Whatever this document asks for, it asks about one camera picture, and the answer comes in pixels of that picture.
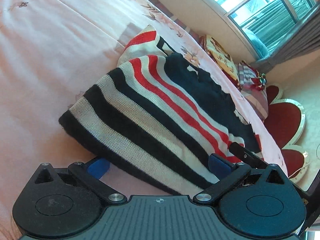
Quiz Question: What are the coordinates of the striped knit child sweater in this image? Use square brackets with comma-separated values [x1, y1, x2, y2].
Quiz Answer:
[59, 25, 261, 195]

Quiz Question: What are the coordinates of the red white bed headboard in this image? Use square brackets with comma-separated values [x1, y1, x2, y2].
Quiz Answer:
[264, 85, 310, 183]

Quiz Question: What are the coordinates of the striped pillow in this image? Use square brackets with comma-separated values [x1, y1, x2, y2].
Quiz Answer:
[238, 61, 268, 122]

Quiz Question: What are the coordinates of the red decorative item on pillow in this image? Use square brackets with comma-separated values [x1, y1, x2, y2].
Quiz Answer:
[251, 72, 267, 90]

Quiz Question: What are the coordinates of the yellow folded blanket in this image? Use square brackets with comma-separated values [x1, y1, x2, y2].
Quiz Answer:
[200, 35, 240, 88]

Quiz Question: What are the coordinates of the grey right curtain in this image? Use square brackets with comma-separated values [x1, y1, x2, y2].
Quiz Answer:
[251, 3, 319, 74]

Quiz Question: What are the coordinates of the pink floral bed sheet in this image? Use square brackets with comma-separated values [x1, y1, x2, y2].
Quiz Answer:
[1, 0, 285, 239]

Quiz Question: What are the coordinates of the window with white frame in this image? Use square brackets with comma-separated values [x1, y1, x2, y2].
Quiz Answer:
[213, 0, 316, 59]

